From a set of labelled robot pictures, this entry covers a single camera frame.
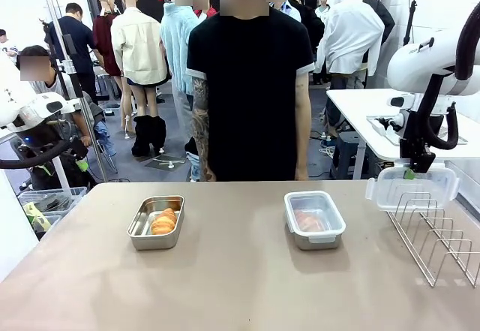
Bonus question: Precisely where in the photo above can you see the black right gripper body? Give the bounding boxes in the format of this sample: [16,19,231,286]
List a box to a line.
[399,110,428,152]

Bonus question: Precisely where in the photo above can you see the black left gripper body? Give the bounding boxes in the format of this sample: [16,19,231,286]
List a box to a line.
[16,120,63,159]

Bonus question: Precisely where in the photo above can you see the clear plastic clip lid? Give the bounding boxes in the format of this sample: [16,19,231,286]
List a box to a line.
[283,190,347,244]
[365,165,461,213]

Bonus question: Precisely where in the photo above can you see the golden croissant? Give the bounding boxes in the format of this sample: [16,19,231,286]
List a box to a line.
[150,207,178,235]
[294,209,326,233]

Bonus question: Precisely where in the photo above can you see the steel rectangular container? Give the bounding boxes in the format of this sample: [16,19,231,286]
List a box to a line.
[286,191,343,251]
[126,194,186,251]

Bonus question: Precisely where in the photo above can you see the person's left forearm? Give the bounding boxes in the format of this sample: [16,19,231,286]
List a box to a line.
[294,116,313,169]

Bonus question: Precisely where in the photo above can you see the person's tattooed right forearm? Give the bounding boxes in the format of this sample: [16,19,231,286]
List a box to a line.
[190,116,216,170]

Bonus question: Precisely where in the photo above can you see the clear plastic storage bins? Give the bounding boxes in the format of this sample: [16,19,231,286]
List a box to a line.
[16,187,88,242]

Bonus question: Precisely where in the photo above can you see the seated person in grey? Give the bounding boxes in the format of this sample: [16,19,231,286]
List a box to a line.
[16,45,108,152]

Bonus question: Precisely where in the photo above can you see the white background table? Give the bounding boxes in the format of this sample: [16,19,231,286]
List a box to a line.
[325,89,480,180]

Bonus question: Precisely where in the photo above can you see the dark blue stool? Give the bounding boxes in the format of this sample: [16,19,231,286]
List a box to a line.
[331,131,367,180]

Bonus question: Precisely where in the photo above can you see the black furry boots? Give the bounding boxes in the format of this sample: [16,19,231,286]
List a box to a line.
[130,115,168,158]

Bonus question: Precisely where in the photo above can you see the person in white printed shirt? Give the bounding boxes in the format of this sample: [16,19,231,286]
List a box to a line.
[0,29,19,64]

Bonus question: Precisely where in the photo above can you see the standing person in navy shirt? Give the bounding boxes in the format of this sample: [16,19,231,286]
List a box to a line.
[48,2,99,103]

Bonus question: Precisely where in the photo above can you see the mannequin in white shirt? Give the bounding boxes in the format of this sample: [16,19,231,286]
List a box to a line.
[313,0,386,84]

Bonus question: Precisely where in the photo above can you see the mannequin in black jacket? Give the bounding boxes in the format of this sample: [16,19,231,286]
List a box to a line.
[359,0,395,47]

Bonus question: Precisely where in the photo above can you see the mannequin in maroon dress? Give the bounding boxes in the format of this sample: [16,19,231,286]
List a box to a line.
[92,0,123,79]

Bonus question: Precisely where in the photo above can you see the mannequin in cream jacket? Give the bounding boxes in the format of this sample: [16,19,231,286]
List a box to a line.
[110,0,170,137]

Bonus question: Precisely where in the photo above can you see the mannequin in black coat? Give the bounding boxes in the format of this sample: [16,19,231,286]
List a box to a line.
[286,0,326,47]

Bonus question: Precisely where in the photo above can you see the mannequin in light blue fleece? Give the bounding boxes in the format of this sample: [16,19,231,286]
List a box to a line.
[160,0,200,159]

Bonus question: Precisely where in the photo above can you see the person in black t-shirt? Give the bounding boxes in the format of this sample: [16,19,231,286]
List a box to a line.
[185,0,315,182]

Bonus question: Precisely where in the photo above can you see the mannequin in red garment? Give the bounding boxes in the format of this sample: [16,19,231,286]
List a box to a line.
[193,0,219,19]

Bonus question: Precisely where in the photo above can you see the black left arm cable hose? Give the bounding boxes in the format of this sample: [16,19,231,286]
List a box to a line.
[0,139,73,170]

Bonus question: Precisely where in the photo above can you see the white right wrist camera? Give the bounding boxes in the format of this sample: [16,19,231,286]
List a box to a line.
[388,96,416,134]

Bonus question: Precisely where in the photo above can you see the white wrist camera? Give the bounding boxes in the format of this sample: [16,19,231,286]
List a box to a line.
[388,96,416,134]
[35,97,79,117]

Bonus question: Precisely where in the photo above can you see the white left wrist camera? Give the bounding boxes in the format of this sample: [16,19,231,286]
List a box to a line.
[35,97,79,117]

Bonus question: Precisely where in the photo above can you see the mannequin base plate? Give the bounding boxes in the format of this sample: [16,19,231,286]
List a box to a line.
[144,153,188,173]

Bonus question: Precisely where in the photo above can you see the black camera tripod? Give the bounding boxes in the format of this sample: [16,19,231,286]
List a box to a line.
[400,0,419,59]

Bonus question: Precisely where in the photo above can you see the steel wire lid rack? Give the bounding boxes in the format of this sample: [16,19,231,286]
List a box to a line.
[385,191,480,287]

